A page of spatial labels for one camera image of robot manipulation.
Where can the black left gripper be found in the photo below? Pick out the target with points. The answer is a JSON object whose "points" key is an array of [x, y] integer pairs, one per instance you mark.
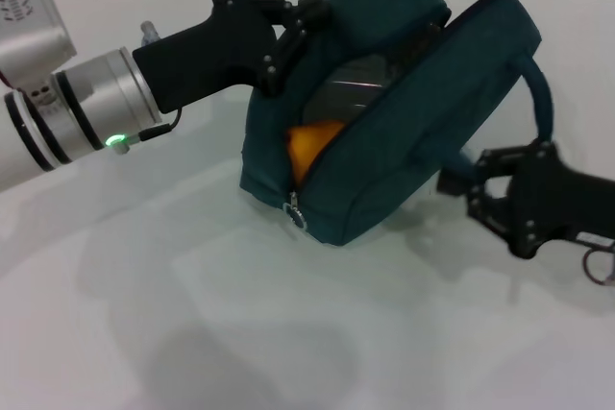
{"points": [[211, 64]]}

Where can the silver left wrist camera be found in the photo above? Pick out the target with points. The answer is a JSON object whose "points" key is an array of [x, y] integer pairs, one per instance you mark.
{"points": [[29, 21]]}

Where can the clear plastic food container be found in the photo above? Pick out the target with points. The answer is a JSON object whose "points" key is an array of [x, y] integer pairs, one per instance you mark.
{"points": [[355, 88]]}

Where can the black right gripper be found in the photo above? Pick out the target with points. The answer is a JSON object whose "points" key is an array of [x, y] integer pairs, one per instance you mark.
{"points": [[562, 203]]}

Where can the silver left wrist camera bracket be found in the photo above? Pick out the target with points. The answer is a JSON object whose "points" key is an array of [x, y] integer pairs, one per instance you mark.
{"points": [[41, 93]]}

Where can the orange pear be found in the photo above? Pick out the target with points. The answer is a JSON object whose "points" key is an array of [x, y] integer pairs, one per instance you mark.
{"points": [[310, 148]]}

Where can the dark blue fabric bag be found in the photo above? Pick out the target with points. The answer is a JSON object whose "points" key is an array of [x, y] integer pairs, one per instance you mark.
{"points": [[408, 117]]}

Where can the silver left gripper connector stub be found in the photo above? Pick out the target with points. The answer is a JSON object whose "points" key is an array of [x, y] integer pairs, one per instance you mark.
{"points": [[150, 31]]}

